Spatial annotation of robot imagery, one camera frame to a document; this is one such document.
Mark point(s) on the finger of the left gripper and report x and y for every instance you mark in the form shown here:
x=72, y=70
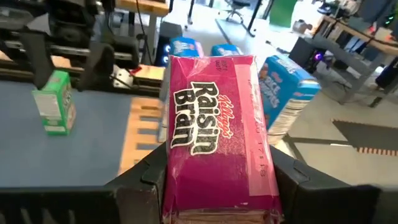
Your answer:
x=37, y=59
x=96, y=67

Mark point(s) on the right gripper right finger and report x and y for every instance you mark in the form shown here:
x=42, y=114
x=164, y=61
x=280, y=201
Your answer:
x=298, y=202

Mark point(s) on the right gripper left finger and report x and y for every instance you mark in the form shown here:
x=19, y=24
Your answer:
x=143, y=199

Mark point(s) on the green Apple Jacks cereal box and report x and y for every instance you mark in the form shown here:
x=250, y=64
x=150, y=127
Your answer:
x=56, y=102

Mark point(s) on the blue Rice Krispies cereal box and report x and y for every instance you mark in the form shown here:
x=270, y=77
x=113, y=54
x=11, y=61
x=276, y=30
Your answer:
x=183, y=46
x=225, y=49
x=280, y=84

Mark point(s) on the magenta Raisin Bran cereal box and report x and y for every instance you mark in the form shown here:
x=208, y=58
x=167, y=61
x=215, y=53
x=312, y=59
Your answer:
x=217, y=140

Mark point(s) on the slatted wooden shelf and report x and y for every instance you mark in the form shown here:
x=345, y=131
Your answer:
x=140, y=124

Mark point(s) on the desk with grey metal legs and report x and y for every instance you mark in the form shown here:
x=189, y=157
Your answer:
x=143, y=6

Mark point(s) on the black computer with blue light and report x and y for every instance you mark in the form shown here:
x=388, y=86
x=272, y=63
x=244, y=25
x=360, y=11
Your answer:
x=169, y=31

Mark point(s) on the black striped-edge floor mat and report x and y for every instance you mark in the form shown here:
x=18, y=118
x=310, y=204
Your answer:
x=367, y=137

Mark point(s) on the black computer with purple light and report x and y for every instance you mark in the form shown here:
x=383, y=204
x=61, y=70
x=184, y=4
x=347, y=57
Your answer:
x=306, y=53

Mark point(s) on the black office chair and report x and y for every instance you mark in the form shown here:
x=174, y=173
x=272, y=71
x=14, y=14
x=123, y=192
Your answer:
x=237, y=4

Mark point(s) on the green bin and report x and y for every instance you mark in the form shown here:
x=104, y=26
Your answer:
x=283, y=12

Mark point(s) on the white metal bracket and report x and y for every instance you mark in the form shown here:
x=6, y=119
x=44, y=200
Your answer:
x=122, y=76

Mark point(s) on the wooden desk with grey frame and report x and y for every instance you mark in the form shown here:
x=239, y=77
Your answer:
x=357, y=34

